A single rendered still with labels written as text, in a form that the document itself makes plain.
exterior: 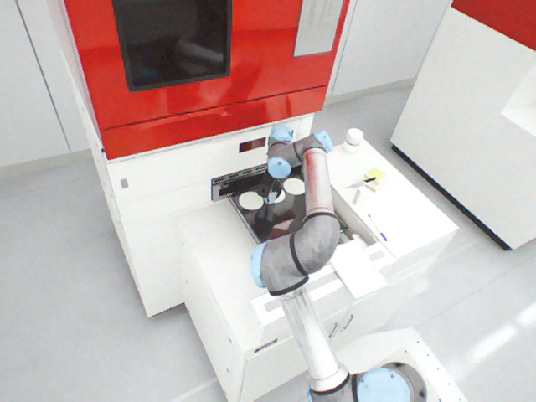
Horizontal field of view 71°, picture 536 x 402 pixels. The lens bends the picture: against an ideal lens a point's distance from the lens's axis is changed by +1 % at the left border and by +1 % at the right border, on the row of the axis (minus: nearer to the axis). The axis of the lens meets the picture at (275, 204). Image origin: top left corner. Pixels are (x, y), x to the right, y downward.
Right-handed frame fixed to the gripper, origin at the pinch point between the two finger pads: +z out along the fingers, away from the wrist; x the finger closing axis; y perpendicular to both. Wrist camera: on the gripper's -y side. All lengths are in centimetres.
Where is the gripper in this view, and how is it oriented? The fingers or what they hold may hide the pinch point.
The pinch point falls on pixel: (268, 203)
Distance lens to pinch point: 152.3
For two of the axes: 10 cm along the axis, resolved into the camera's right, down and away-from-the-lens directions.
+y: 3.2, -6.7, 6.7
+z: -1.3, 6.7, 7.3
